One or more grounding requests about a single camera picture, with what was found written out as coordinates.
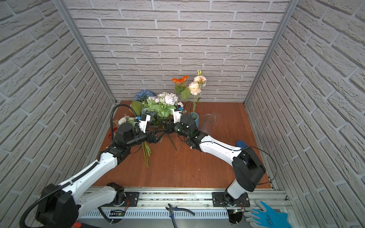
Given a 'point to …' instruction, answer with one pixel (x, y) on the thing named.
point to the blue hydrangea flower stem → (143, 95)
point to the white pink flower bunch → (146, 149)
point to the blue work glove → (266, 218)
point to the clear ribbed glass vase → (207, 126)
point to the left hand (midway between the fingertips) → (162, 128)
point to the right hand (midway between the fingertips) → (160, 120)
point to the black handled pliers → (171, 209)
